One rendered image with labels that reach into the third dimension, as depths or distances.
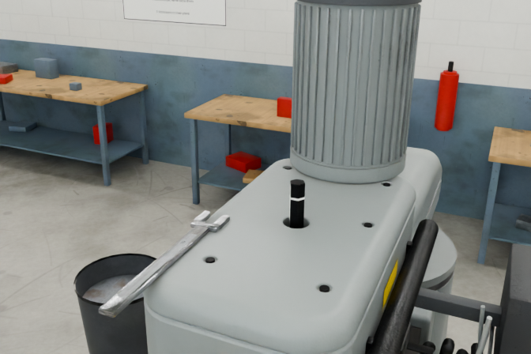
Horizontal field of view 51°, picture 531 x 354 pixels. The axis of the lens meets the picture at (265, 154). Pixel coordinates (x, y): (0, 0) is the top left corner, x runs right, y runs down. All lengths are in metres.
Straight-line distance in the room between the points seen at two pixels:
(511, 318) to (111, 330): 2.28
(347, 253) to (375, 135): 0.24
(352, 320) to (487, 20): 4.37
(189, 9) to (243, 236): 5.03
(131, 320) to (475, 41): 3.41
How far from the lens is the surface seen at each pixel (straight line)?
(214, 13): 5.57
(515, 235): 4.65
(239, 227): 0.76
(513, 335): 1.04
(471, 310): 1.12
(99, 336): 3.06
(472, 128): 5.05
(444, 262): 1.39
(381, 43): 0.86
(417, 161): 1.41
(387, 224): 0.80
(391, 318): 0.75
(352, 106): 0.87
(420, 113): 5.06
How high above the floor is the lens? 2.25
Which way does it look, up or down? 20 degrees down
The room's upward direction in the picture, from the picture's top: 1 degrees clockwise
